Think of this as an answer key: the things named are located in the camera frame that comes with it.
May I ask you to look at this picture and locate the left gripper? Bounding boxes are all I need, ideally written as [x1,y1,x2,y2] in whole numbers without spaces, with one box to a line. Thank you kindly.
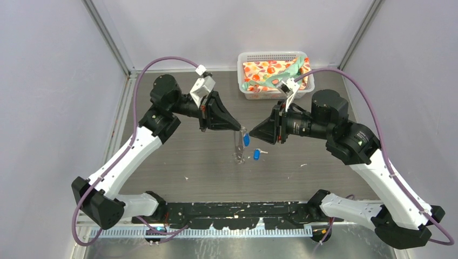
[170,87,241,132]

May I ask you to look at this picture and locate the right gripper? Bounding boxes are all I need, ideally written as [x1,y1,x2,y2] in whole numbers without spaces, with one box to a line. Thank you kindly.
[249,97,332,143]

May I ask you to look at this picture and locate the large metal keyring disc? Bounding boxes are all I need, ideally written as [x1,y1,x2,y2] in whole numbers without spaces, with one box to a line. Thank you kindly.
[233,126,247,165]

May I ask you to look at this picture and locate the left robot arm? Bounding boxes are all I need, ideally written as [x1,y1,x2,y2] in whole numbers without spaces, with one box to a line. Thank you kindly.
[71,73,241,230]

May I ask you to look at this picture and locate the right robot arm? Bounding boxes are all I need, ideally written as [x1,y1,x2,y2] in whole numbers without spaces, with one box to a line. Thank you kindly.
[250,90,445,249]

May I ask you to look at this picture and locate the floral patterned cloth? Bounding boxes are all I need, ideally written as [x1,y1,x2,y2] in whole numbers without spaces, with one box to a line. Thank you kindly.
[241,56,311,92]

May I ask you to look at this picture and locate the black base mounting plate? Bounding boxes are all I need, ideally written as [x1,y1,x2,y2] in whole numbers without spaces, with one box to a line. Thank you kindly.
[142,201,330,230]

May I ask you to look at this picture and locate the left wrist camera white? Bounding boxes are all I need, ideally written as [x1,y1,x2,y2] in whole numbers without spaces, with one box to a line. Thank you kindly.
[190,65,215,107]

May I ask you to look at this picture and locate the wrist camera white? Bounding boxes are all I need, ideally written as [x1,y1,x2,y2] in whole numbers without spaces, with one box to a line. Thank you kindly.
[190,65,215,107]
[277,78,300,112]

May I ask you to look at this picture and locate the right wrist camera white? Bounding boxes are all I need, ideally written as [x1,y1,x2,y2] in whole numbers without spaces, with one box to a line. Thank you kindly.
[277,78,300,112]

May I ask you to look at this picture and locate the aluminium frame rail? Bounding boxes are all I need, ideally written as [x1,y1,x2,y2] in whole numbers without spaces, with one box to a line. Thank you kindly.
[76,200,403,240]

